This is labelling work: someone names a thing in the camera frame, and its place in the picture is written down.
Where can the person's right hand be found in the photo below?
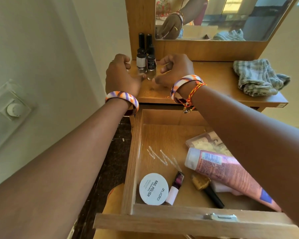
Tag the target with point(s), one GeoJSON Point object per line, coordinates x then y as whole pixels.
{"type": "Point", "coordinates": [180, 69]}

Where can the person's left hand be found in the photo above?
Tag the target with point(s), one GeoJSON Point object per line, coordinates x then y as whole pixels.
{"type": "Point", "coordinates": [119, 78]}

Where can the person's right thumb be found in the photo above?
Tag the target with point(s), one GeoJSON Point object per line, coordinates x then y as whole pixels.
{"type": "Point", "coordinates": [160, 82]}

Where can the person's left thumb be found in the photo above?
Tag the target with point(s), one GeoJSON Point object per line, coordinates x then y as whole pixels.
{"type": "Point", "coordinates": [140, 77]}

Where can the person's right forearm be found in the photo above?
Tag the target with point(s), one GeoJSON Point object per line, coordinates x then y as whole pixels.
{"type": "Point", "coordinates": [259, 149]}

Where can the person's left forearm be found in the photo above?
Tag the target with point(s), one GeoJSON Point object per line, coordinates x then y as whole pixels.
{"type": "Point", "coordinates": [52, 171]}

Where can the white label nail polish bottle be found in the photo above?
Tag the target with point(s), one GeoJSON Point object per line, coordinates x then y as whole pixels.
{"type": "Point", "coordinates": [141, 60]}

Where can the black label nail polish bottle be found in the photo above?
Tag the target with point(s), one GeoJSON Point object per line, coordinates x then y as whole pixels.
{"type": "Point", "coordinates": [151, 63]}

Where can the orange purple white bangle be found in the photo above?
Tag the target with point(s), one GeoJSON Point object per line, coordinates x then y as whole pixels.
{"type": "Point", "coordinates": [124, 96]}
{"type": "Point", "coordinates": [183, 81]}

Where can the wooden dressing table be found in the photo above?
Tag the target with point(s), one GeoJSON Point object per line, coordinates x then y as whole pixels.
{"type": "Point", "coordinates": [214, 74]}

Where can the open wooden drawer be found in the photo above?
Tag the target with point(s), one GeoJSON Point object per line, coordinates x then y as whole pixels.
{"type": "Point", "coordinates": [164, 146]}

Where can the clear plastic makeup box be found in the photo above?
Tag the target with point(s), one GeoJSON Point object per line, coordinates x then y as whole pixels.
{"type": "Point", "coordinates": [209, 143]}

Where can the grey checked cloth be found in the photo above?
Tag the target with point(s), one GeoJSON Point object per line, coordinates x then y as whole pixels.
{"type": "Point", "coordinates": [258, 77]}

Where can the pink cosmetic tube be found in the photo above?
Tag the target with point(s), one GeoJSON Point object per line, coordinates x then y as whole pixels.
{"type": "Point", "coordinates": [221, 169]}

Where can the maroon nail polish white cap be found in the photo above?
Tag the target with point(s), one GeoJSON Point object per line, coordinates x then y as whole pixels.
{"type": "Point", "coordinates": [175, 187]}

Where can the round white lidded tin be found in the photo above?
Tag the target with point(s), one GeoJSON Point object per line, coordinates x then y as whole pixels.
{"type": "Point", "coordinates": [153, 189]}

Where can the gold capped black cosmetic pen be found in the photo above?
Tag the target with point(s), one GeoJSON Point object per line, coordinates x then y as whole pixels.
{"type": "Point", "coordinates": [206, 187]}

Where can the yellow garment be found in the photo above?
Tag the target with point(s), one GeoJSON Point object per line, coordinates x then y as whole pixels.
{"type": "Point", "coordinates": [114, 199]}

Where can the metal drawer lock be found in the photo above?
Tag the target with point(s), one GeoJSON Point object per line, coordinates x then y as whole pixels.
{"type": "Point", "coordinates": [220, 217]}

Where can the wall mirror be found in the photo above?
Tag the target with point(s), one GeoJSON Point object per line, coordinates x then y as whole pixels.
{"type": "Point", "coordinates": [239, 17]}

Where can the white wall switch panel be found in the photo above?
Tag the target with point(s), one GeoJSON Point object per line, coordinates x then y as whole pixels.
{"type": "Point", "coordinates": [7, 114]}

